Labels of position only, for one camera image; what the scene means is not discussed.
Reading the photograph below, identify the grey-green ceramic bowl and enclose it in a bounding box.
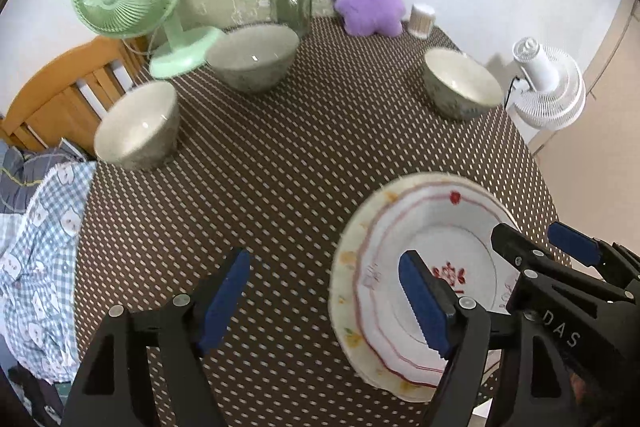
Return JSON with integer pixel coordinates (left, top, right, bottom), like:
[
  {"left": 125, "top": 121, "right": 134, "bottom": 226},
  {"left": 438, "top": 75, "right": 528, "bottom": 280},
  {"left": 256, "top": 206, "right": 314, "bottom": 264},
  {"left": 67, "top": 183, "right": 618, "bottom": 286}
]
[
  {"left": 94, "top": 81, "right": 181, "bottom": 171},
  {"left": 206, "top": 24, "right": 300, "bottom": 94},
  {"left": 423, "top": 48, "right": 504, "bottom": 121}
]

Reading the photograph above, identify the grey plaid pillow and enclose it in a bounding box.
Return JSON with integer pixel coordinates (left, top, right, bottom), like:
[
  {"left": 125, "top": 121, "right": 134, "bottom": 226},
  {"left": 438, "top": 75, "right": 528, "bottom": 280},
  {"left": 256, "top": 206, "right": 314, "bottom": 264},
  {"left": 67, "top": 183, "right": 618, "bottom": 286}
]
[{"left": 0, "top": 142, "right": 86, "bottom": 215}]

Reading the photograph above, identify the brown polka dot tablecloth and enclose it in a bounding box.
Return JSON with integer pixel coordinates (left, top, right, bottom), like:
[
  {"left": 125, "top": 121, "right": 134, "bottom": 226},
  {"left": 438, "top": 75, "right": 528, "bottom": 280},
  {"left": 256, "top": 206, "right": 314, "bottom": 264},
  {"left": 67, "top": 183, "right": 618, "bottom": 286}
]
[{"left": 72, "top": 16, "right": 573, "bottom": 427}]

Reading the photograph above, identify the white clip fan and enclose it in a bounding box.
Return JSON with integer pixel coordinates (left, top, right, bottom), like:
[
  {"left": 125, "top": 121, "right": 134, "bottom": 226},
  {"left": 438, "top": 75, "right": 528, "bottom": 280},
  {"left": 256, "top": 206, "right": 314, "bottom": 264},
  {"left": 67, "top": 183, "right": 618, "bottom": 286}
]
[{"left": 502, "top": 37, "right": 587, "bottom": 130}]

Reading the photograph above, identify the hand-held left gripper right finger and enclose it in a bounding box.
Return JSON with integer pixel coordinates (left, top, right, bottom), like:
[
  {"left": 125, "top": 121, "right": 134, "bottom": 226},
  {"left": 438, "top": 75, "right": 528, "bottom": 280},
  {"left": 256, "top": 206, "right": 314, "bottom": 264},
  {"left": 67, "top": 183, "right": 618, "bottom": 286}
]
[{"left": 398, "top": 250, "right": 576, "bottom": 427}]

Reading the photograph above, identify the beige door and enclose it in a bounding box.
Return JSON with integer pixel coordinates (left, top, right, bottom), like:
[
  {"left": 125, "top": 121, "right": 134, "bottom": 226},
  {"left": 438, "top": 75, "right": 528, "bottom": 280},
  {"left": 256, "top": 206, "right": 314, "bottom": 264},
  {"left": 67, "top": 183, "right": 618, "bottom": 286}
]
[{"left": 530, "top": 0, "right": 640, "bottom": 248}]

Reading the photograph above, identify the black fan cable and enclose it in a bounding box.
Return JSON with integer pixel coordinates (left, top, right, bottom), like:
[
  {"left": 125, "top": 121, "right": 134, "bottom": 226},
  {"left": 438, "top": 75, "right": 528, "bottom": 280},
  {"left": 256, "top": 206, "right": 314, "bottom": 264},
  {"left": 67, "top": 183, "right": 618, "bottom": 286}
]
[{"left": 504, "top": 76, "right": 523, "bottom": 110}]

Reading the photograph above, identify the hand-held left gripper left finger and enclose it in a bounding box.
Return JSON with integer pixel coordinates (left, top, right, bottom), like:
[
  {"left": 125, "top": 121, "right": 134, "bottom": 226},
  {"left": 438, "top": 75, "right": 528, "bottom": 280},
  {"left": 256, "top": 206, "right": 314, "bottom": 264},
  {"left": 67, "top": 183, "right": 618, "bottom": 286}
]
[{"left": 61, "top": 248, "right": 252, "bottom": 427}]

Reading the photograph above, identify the dark cloth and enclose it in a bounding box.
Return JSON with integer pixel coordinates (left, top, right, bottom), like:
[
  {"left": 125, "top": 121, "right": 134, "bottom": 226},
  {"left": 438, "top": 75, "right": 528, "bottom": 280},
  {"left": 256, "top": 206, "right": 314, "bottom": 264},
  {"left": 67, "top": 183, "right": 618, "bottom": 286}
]
[{"left": 7, "top": 364, "right": 68, "bottom": 427}]

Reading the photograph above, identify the wooden bed headboard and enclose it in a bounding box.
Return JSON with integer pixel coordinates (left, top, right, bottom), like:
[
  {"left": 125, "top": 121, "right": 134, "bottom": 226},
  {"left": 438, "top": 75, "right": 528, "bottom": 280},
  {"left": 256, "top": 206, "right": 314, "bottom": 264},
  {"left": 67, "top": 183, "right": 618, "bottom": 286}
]
[{"left": 0, "top": 37, "right": 151, "bottom": 152}]

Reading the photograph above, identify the large yellow floral plate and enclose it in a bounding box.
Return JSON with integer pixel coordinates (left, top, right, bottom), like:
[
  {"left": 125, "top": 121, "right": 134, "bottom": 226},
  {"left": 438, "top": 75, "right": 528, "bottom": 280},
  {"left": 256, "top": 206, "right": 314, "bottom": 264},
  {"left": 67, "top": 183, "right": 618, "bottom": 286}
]
[{"left": 328, "top": 172, "right": 523, "bottom": 404}]

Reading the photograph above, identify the white plate with red print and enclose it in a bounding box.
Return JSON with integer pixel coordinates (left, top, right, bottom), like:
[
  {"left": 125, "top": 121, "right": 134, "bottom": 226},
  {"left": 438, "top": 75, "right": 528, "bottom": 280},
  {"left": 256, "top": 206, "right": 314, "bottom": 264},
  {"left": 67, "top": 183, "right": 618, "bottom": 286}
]
[{"left": 352, "top": 181, "right": 523, "bottom": 383}]

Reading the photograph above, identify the glass jar with brown lid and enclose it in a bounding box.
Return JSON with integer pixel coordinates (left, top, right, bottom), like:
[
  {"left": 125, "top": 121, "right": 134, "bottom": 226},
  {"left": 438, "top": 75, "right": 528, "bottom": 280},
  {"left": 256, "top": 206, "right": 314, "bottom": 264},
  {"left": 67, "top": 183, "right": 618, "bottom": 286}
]
[{"left": 267, "top": 0, "right": 313, "bottom": 38}]

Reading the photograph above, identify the blue checked printed blanket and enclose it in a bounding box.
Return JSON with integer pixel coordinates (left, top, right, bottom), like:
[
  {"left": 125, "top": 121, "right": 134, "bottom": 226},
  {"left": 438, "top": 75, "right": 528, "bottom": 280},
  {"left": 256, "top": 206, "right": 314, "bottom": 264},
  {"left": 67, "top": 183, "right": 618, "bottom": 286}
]
[{"left": 0, "top": 159, "right": 98, "bottom": 383}]

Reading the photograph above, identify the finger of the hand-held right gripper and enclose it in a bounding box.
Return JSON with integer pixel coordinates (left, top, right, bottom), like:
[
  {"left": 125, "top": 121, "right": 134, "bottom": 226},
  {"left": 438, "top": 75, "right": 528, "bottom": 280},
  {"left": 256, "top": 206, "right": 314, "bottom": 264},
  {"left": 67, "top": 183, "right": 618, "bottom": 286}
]
[
  {"left": 491, "top": 222, "right": 562, "bottom": 280},
  {"left": 547, "top": 221, "right": 640, "bottom": 292}
]

